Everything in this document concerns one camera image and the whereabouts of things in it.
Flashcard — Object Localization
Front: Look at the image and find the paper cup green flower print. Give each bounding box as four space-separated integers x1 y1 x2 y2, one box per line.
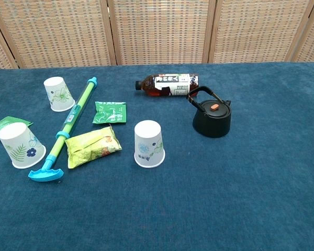
43 76 76 112

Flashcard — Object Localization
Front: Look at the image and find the green blue water pump toy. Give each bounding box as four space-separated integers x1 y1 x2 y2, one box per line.
28 76 98 182

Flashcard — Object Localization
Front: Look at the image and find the green tea sachet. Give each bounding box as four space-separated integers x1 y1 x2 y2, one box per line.
92 101 127 126
0 116 34 139

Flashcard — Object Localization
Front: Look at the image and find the woven wooden folding screen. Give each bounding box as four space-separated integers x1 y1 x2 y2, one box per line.
0 0 314 70

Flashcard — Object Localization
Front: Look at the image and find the blue tablecloth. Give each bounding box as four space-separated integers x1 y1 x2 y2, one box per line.
0 62 314 251

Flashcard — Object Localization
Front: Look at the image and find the brown tea plastic bottle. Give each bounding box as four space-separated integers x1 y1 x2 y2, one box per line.
134 73 200 97

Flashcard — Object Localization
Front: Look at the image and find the paper cup fern blue flower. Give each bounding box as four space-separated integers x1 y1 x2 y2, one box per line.
0 122 47 169

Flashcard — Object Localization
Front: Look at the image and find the paper cup blue-green flower print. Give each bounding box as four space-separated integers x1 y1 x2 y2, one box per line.
133 120 166 168

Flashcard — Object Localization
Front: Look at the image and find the yellow-green tissue packet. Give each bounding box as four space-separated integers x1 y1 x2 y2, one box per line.
64 124 123 169

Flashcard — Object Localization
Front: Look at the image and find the black kettle orange knob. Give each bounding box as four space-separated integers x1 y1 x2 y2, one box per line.
186 86 232 139

